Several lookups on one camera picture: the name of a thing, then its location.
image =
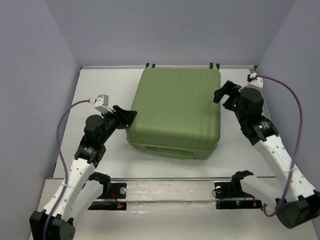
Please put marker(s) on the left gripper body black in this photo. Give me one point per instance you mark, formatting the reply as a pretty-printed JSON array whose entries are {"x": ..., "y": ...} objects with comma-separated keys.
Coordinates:
[{"x": 112, "y": 124}]

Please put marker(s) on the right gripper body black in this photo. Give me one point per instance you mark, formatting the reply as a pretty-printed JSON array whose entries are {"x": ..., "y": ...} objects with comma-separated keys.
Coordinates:
[{"x": 231, "y": 104}]

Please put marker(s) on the green hard-shell suitcase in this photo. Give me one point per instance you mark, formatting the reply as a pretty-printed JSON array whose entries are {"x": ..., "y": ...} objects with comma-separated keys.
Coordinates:
[{"x": 176, "y": 115}]

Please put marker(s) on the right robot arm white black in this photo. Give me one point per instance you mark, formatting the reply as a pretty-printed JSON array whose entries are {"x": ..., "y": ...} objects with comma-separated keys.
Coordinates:
[{"x": 298, "y": 201}]

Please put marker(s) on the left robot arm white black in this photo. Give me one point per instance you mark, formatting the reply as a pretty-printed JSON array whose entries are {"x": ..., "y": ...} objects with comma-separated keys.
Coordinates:
[{"x": 82, "y": 184}]

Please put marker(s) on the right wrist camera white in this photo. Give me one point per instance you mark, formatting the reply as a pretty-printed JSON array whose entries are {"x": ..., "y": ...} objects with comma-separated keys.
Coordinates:
[{"x": 254, "y": 82}]

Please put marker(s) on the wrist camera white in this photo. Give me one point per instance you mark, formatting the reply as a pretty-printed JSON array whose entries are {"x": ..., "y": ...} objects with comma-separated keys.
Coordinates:
[
  {"x": 254, "y": 82},
  {"x": 101, "y": 103}
]

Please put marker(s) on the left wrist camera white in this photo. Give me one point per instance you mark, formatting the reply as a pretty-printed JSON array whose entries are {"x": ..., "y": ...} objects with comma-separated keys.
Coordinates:
[{"x": 101, "y": 103}]

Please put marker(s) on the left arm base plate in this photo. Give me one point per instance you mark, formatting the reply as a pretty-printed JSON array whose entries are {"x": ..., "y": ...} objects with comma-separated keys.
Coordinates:
[{"x": 114, "y": 200}]

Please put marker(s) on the aluminium rail front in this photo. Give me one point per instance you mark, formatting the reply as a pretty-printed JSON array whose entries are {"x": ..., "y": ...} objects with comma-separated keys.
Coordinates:
[{"x": 172, "y": 179}]

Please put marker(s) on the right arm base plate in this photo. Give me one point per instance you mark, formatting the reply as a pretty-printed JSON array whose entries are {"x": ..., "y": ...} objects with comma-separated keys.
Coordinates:
[{"x": 230, "y": 197}]

